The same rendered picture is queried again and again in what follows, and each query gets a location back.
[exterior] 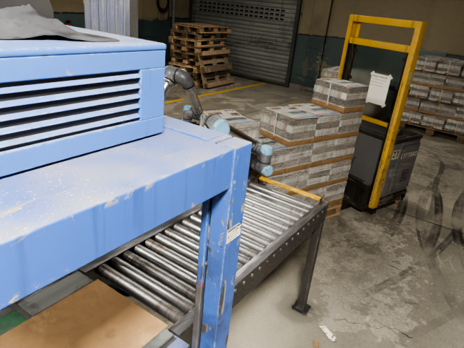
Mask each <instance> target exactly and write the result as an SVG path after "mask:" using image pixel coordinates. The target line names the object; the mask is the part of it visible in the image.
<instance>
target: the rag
mask: <svg viewBox="0 0 464 348"><path fill-rule="evenodd" d="M42 35H59V36H62V37H66V38H69V39H81V40H85V41H103V42H109V41H119V40H118V39H113V38H110V37H104V36H99V35H92V34H88V33H82V32H77V31H76V30H73V29H72V28H69V27H68V26H66V25H65V24H63V23H62V22H61V21H60V20H58V19H48V18H47V17H45V16H43V15H41V14H40V13H39V12H38V11H37V10H36V9H35V8H33V7H32V6H31V5H30V4H28V5H26V6H25V5H22V6H15V7H7V8H2V9H0V39H23V38H30V37H37V36H42Z"/></svg>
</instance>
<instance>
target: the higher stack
mask: <svg viewBox="0 0 464 348"><path fill-rule="evenodd" d="M367 89H368V86H366V85H363V84H358V83H354V82H350V81H347V80H344V79H339V78H323V79H316V83H315V86H314V90H313V99H317V100H319V101H322V102H326V103H327V104H333V105H335V106H339V107H342V108H352V107H359V106H364V105H365V102H366V95H367ZM315 105H317V104H315ZM317 106H319V105H317ZM320 107H323V106H320ZM323 108H325V107H323ZM326 109H329V110H332V109H330V108H326ZM332 111H335V112H337V113H340V114H341V116H342V117H341V118H340V124H339V129H338V134H342V133H350V132H355V131H358V130H359V128H360V124H361V121H362V114H363V112H361V111H356V112H350V113H341V112H338V111H336V110H332ZM356 138H357V136H351V137H344V138H339V139H336V143H335V146H334V155H333V159H334V158H337V157H343V156H347V155H353V153H354V149H355V148H354V146H355V141H356ZM350 167H351V159H346V160H343V161H339V162H332V163H331V169H330V173H329V179H328V182H329V181H332V180H337V179H340V178H344V177H348V174H349V170H350ZM346 184H347V181H344V182H339V183H336V184H332V185H329V186H328V185H327V186H326V191H325V192H326V193H325V198H324V202H331V201H334V200H338V199H341V198H343V195H344V191H345V187H346ZM341 206H342V202H339V203H336V204H332V205H330V206H328V209H327V214H326V218H325V219H327V218H330V217H333V216H335V215H339V214H340V208H341Z"/></svg>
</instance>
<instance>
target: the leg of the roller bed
mask: <svg viewBox="0 0 464 348"><path fill-rule="evenodd" d="M324 222H325V221H324ZM324 222H323V223H322V224H321V225H320V226H319V227H318V228H317V229H316V230H314V231H313V232H312V233H311V239H310V243H309V249H308V253H307V259H306V263H305V268H304V273H303V277H302V283H301V287H300V293H299V296H298V303H297V308H299V309H301V310H303V309H304V308H305V307H306V305H307V299H308V295H309V290H310V286H311V280H312V276H313V270H314V267H315V263H316V258H317V254H318V248H319V244H320V239H321V235H322V229H323V226H324Z"/></svg>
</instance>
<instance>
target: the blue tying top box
mask: <svg viewBox="0 0 464 348"><path fill-rule="evenodd" d="M68 27H69V28H72V29H73V30H76V31H77V32H82V33H88V34H92V35H99V36H104V37H110V38H113V39H118V40H119V41H109V42H103V41H85V40H81V39H69V38H66V37H62V36H59V35H42V36H37V37H30V38H23V39H0V177H3V176H5V175H10V174H13V173H17V172H20V171H24V170H28V169H31V168H35V167H38V166H43V165H45V164H49V163H53V162H57V161H60V160H64V159H68V158H70V157H74V156H78V155H82V154H85V153H89V152H93V151H97V150H100V149H103V148H107V147H110V146H114V145H118V144H122V143H125V142H129V141H133V140H135V139H139V138H143V137H147V136H150V135H154V134H158V133H162V132H163V128H164V116H163V115H164V77H165V54H166V51H165V50H166V44H165V43H160V42H156V41H149V40H144V39H138V38H133V37H127V36H122V35H115V34H111V33H107V32H100V31H96V30H89V29H85V28H78V27H74V26H68Z"/></svg>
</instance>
